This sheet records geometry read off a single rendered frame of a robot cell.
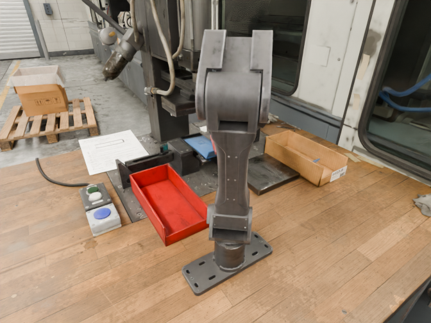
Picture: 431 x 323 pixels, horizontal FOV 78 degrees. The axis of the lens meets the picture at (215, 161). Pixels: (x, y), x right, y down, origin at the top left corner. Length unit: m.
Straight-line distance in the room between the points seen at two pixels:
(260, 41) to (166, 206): 0.51
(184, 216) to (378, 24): 0.86
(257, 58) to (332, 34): 0.91
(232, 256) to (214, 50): 0.38
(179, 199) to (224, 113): 0.46
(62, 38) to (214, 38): 9.62
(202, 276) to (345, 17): 1.03
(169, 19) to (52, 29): 9.17
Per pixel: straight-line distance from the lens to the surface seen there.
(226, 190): 0.44
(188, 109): 0.78
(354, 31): 1.19
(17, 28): 9.91
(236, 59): 0.40
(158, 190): 0.81
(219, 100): 0.33
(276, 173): 0.86
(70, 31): 9.95
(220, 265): 0.58
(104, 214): 0.72
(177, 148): 0.85
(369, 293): 0.64
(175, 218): 0.71
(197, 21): 0.77
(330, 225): 0.75
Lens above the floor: 1.38
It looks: 31 degrees down
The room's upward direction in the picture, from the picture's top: straight up
